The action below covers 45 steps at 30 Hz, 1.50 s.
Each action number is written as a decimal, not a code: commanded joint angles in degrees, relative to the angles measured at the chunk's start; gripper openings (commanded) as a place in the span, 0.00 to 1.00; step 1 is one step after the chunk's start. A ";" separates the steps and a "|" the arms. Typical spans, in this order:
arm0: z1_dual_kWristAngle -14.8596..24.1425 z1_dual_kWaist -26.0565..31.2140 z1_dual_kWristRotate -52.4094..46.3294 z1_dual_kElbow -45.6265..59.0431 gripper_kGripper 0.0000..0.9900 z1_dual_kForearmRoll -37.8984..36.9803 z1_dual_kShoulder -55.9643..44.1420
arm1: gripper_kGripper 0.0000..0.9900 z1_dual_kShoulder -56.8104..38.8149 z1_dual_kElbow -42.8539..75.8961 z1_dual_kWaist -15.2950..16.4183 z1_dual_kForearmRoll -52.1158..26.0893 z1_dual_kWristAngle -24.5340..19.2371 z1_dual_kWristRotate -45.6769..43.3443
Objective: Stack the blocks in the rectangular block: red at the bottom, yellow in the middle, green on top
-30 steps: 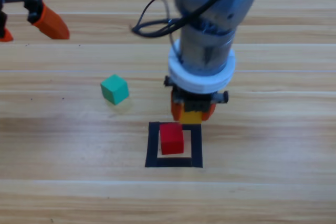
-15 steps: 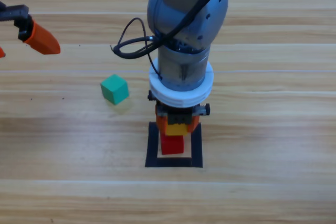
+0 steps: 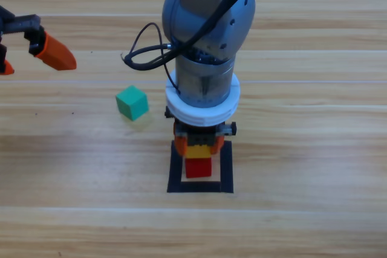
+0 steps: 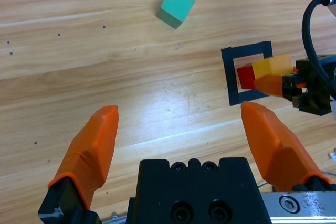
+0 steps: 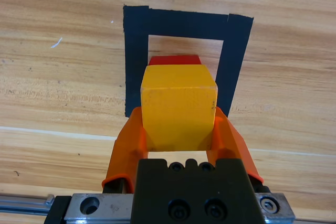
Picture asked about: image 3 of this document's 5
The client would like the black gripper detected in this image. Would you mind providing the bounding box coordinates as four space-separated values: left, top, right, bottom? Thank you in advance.
164 105 238 157
0 4 78 76

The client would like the yellow wooden block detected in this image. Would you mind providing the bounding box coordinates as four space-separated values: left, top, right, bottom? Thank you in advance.
184 144 212 161

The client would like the red wooden block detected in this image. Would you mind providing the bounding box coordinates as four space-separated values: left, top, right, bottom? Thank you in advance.
184 158 212 179

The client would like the green wooden block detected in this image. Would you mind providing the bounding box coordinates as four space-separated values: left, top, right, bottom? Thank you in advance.
115 85 149 121

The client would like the black tape square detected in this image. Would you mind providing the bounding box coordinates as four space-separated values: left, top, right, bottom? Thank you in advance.
166 139 235 194

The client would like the thin black arm wire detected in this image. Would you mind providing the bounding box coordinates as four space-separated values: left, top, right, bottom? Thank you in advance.
132 22 182 95

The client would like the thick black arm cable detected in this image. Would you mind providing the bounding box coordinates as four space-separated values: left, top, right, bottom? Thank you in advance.
120 0 262 73

